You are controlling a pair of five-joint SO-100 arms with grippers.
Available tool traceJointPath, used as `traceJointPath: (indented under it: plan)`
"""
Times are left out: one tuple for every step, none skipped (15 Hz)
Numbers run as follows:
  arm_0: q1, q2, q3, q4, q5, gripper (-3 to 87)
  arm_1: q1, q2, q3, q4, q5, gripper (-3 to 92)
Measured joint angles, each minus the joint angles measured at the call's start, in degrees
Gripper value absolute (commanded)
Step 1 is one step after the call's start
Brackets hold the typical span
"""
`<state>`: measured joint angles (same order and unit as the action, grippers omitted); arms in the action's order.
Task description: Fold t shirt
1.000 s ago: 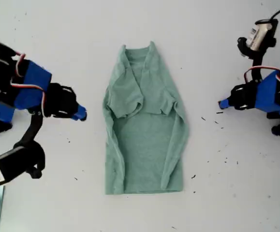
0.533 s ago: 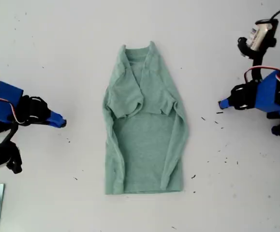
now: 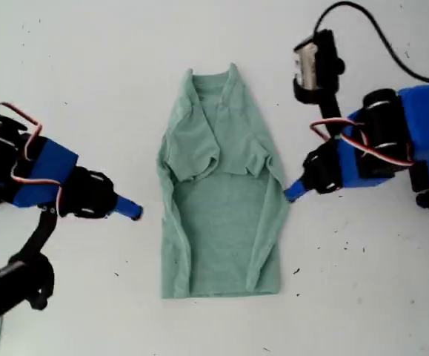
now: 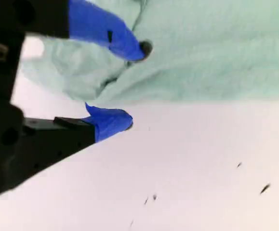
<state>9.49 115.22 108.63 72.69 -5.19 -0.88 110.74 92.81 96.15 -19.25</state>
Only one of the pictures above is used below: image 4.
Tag green t shirt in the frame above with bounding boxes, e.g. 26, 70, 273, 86
20, 0, 279, 102

